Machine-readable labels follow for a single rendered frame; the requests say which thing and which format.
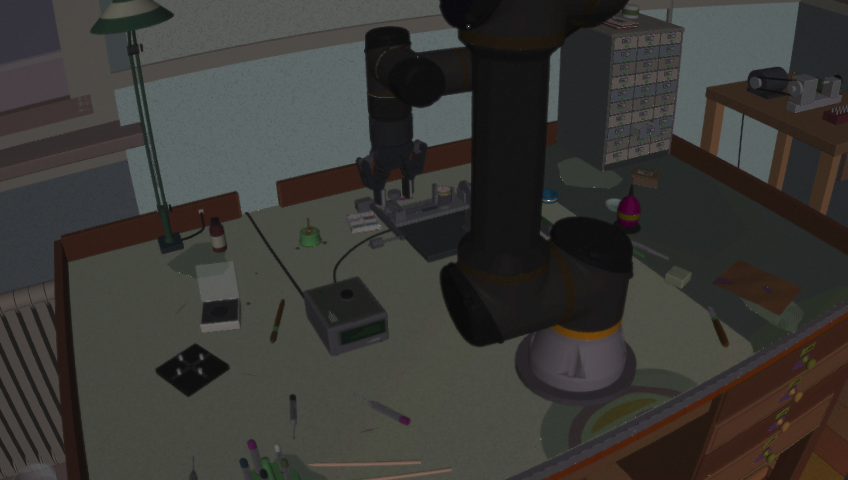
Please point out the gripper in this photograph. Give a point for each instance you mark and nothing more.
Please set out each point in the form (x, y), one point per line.
(392, 147)

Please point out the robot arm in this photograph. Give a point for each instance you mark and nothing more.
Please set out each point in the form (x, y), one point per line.
(510, 166)

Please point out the grey timegrapher holder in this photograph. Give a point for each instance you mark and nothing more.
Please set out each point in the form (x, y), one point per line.
(434, 232)

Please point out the grey timegrapher box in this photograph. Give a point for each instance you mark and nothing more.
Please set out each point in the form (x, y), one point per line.
(344, 318)

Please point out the green holder with pens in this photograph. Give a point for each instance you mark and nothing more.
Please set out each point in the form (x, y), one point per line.
(265, 464)

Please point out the grey round disc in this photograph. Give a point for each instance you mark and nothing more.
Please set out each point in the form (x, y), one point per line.
(443, 194)

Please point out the white parts box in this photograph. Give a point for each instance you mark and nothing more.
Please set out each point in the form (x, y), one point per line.
(363, 222)

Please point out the green round pot with stick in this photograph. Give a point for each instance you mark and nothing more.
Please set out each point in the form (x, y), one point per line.
(309, 236)

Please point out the black round button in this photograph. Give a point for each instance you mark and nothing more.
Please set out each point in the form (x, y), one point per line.
(346, 294)

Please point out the blue round dish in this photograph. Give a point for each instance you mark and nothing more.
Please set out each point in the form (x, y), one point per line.
(551, 196)

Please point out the brown bottle with white label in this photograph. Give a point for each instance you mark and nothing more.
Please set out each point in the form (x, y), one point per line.
(218, 237)

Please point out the pale green cloth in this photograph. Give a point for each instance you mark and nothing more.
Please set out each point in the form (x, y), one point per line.
(785, 318)
(184, 262)
(586, 173)

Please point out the white box with dark inset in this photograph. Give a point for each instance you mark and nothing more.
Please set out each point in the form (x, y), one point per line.
(217, 291)

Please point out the white round dish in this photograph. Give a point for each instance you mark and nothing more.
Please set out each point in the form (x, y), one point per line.
(613, 204)

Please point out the magenta and green blower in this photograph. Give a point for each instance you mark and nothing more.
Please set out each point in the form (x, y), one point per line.
(628, 210)

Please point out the grey pen with magenta tip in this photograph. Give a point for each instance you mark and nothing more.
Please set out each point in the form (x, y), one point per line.
(391, 413)

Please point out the green desk lamp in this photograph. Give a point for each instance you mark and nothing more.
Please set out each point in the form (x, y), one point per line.
(150, 146)

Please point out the small brown box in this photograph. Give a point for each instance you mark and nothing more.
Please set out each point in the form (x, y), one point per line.
(646, 179)

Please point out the grey drawer cabinet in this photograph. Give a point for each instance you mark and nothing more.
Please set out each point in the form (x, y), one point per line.
(636, 93)

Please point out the grey syringe oiler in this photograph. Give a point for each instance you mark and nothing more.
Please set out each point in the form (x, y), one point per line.
(293, 411)

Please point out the stack of small boxes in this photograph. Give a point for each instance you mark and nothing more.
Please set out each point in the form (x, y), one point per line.
(620, 23)

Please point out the black square tray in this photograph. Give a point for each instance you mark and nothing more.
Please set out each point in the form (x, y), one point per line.
(192, 370)

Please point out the small white jar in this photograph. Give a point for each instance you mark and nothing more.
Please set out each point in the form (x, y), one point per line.
(631, 12)

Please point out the pale cream block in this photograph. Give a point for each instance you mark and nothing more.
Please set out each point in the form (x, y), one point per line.
(678, 277)

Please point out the wooden stick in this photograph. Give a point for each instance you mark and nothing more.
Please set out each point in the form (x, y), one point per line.
(414, 474)

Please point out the round green mat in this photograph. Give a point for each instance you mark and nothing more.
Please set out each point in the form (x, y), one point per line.
(616, 420)

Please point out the brown board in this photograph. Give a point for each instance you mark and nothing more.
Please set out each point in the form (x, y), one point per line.
(755, 286)

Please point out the wooden side table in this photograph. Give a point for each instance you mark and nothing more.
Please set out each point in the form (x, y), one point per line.
(782, 122)

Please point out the grey small lathe with motor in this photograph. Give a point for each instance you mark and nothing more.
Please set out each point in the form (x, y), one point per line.
(805, 89)

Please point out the wooden workbench with drawers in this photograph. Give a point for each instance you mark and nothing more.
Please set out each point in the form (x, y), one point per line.
(742, 411)

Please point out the white radiator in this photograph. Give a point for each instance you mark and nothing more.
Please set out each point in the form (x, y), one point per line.
(26, 384)

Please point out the red block with pins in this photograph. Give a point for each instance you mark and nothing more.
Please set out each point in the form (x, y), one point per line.
(837, 115)

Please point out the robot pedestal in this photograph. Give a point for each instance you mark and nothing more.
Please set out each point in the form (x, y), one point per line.
(576, 364)

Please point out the brown wall shelf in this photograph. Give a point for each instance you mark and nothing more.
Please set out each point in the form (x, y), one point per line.
(60, 142)

